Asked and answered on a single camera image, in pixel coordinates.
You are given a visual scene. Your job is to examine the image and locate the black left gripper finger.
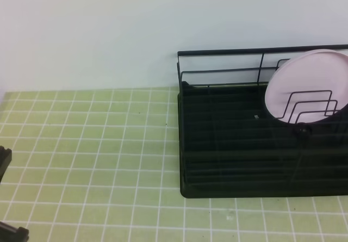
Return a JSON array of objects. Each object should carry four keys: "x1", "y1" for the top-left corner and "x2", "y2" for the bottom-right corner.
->
[
  {"x1": 0, "y1": 222, "x2": 29, "y2": 242},
  {"x1": 0, "y1": 146, "x2": 12, "y2": 182}
]

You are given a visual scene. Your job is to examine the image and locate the pink round plate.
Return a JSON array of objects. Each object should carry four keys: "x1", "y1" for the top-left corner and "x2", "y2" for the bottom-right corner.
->
[{"x1": 265, "y1": 49, "x2": 347, "y2": 124}]

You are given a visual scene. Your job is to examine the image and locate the black drip tray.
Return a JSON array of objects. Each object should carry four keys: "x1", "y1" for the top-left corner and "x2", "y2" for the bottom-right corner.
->
[{"x1": 178, "y1": 82, "x2": 347, "y2": 198}]

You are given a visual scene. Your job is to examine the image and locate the black wire dish rack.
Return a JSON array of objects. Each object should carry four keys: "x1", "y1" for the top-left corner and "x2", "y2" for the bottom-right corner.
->
[{"x1": 177, "y1": 44, "x2": 348, "y2": 185}]

